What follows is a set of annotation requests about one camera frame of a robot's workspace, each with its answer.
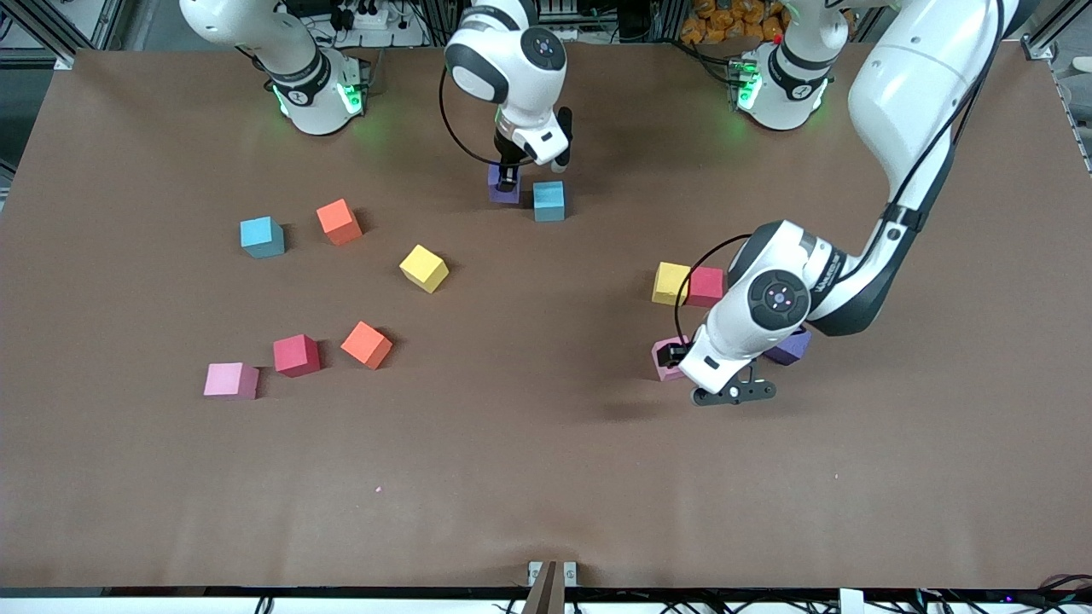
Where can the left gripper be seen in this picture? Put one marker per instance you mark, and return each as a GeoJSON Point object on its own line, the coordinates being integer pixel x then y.
{"type": "Point", "coordinates": [679, 353]}

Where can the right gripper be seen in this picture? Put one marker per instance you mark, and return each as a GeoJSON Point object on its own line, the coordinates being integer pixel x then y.
{"type": "Point", "coordinates": [508, 160]}

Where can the pink foam cube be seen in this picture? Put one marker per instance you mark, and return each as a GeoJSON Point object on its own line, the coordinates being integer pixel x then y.
{"type": "Point", "coordinates": [229, 379]}
{"type": "Point", "coordinates": [659, 362]}

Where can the purple foam cube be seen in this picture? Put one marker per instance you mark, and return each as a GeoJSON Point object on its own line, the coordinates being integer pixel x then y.
{"type": "Point", "coordinates": [494, 189]}
{"type": "Point", "coordinates": [795, 348]}

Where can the cyan foam cube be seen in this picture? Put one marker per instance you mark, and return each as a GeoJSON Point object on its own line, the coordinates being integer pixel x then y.
{"type": "Point", "coordinates": [548, 200]}
{"type": "Point", "coordinates": [260, 234]}

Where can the yellow foam cube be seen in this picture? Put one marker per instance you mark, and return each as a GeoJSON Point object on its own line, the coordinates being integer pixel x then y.
{"type": "Point", "coordinates": [671, 283]}
{"type": "Point", "coordinates": [424, 269]}

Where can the red foam cube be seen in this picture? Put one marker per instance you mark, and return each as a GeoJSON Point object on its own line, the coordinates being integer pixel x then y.
{"type": "Point", "coordinates": [296, 355]}
{"type": "Point", "coordinates": [706, 286]}

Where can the orange foam cube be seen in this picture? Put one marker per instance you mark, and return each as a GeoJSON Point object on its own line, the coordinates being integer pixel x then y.
{"type": "Point", "coordinates": [338, 220]}
{"type": "Point", "coordinates": [367, 344]}

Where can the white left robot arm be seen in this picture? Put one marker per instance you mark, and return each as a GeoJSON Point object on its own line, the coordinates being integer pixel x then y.
{"type": "Point", "coordinates": [904, 94]}

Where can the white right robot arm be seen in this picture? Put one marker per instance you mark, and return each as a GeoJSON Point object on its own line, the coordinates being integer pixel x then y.
{"type": "Point", "coordinates": [512, 85]}

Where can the white power strip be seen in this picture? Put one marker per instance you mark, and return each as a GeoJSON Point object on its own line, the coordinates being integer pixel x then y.
{"type": "Point", "coordinates": [371, 17]}

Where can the pile of orange objects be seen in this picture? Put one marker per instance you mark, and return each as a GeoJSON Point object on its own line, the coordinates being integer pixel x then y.
{"type": "Point", "coordinates": [729, 21]}

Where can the metal table edge bracket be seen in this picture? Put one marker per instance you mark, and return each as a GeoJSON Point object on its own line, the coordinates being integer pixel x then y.
{"type": "Point", "coordinates": [552, 580]}

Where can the aluminium frame post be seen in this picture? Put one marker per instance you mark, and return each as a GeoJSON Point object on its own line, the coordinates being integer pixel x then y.
{"type": "Point", "coordinates": [61, 58]}
{"type": "Point", "coordinates": [1042, 38]}

